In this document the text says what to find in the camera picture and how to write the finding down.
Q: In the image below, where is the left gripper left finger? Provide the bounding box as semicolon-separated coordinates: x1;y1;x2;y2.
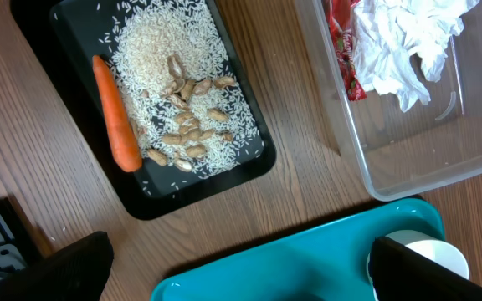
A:
0;231;114;301

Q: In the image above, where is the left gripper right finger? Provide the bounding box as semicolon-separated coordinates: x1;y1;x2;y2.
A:
368;237;482;301

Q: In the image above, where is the white bowl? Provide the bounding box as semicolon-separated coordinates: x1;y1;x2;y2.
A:
367;230;469;300

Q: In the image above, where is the orange carrot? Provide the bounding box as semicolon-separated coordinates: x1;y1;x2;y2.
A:
92;55;142;172

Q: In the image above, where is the pile of peanuts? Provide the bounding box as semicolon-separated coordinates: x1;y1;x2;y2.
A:
129;54;238;176

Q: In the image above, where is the pile of white rice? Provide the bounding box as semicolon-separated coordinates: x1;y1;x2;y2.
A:
103;1;257;166

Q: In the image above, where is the white napkin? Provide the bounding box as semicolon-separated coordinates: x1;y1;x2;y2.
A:
352;0;479;112

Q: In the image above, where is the red ketchup packet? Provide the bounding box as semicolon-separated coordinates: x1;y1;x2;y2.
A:
322;0;367;101

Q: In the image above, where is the teal serving tray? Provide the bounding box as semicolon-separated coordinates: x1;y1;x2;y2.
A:
151;198;445;300

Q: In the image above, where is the clear plastic bin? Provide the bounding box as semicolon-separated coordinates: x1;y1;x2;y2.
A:
295;1;482;202

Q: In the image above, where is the black plastic tray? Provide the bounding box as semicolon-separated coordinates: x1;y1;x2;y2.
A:
10;0;276;220

